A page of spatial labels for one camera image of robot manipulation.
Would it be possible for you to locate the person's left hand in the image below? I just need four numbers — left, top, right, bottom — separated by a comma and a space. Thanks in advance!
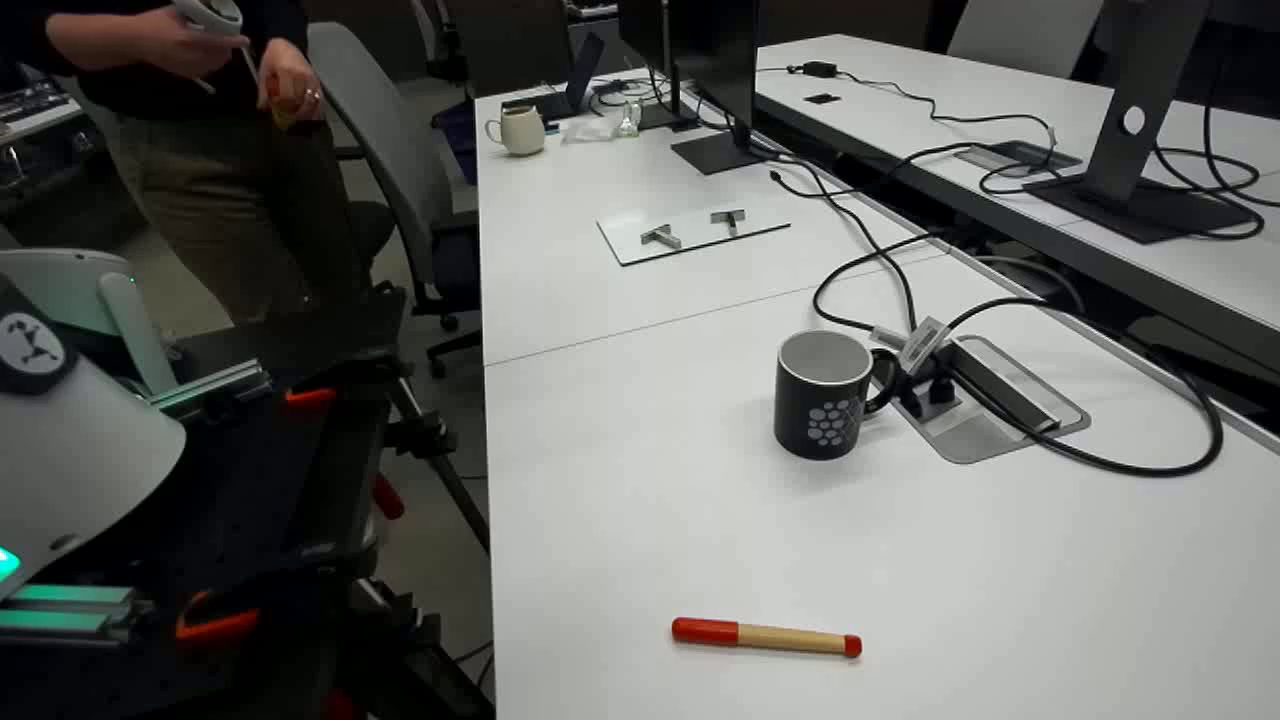
255, 36, 327, 132

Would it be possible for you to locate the person's right hand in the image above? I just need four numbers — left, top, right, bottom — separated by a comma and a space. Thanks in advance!
134, 0, 253, 79

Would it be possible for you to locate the white handheld controller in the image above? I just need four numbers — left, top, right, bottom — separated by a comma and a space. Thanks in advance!
171, 0, 267, 95

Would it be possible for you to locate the red and beige marker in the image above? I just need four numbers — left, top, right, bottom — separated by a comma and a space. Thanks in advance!
669, 612, 867, 663

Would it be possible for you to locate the person's right forearm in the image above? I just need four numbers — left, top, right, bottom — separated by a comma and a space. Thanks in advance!
42, 7, 176, 71

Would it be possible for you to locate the black mug with white print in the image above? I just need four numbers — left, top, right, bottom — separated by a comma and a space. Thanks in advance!
773, 326, 902, 465

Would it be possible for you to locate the grey office chair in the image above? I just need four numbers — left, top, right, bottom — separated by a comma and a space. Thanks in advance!
302, 16, 488, 378

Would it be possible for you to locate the person in dark top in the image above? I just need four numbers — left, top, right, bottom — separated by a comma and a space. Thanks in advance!
0, 0, 394, 330

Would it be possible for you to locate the black laptop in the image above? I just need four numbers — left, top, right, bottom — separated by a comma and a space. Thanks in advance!
497, 27, 611, 132

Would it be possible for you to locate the clear plastic bag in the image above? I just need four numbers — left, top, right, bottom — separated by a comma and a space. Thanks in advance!
557, 93, 649, 146

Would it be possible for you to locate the black robot mounting stand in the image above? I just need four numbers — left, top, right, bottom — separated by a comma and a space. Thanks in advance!
0, 282, 499, 720

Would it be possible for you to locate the white rectangular board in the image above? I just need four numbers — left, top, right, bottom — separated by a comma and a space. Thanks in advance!
594, 205, 798, 271

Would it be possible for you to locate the white plug adapter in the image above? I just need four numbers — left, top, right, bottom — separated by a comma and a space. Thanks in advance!
894, 313, 952, 377

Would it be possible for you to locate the black monitor stand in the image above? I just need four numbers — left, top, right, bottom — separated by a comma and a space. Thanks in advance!
1025, 0, 1266, 247

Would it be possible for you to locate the aluminium profile rail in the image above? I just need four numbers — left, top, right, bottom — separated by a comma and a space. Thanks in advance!
136, 357, 276, 417

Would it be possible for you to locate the orange handled black clamp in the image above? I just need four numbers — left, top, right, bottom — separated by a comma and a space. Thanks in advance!
276, 382, 345, 411
370, 467, 408, 524
171, 589, 263, 653

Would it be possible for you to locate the black monitor cable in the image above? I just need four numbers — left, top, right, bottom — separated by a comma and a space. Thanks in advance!
769, 155, 929, 341

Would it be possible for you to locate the black wavy desk cable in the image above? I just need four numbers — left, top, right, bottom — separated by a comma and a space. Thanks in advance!
836, 63, 1072, 183

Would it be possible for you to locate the silver table cable port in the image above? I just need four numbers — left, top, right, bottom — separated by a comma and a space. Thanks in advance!
887, 330, 1098, 467

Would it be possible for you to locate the black coiled desk cable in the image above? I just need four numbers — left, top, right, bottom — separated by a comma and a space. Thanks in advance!
1148, 98, 1280, 247

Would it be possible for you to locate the black looped cable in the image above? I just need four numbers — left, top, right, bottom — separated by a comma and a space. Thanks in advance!
915, 292, 1228, 481

